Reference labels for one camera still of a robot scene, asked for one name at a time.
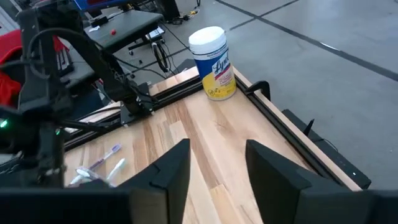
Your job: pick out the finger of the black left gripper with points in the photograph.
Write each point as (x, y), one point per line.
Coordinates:
(51, 161)

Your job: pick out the green toothbrush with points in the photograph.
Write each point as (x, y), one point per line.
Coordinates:
(81, 174)
(116, 168)

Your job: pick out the black equipment cart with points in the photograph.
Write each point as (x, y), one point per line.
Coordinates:
(130, 26)

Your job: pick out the black bar with indicator light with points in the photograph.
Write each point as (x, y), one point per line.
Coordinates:
(335, 161)

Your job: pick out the red cloth item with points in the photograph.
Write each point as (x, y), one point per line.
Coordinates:
(7, 87)

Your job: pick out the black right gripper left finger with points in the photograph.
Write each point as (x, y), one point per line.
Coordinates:
(168, 186)

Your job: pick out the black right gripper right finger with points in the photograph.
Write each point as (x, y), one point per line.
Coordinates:
(280, 193)

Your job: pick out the red knob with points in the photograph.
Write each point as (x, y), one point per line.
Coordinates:
(113, 32)

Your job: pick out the Lysol wipes canister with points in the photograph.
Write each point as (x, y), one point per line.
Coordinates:
(211, 62)

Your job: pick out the blue-screen monitor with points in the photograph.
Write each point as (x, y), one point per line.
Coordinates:
(93, 3)

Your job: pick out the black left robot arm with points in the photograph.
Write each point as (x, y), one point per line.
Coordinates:
(93, 62)

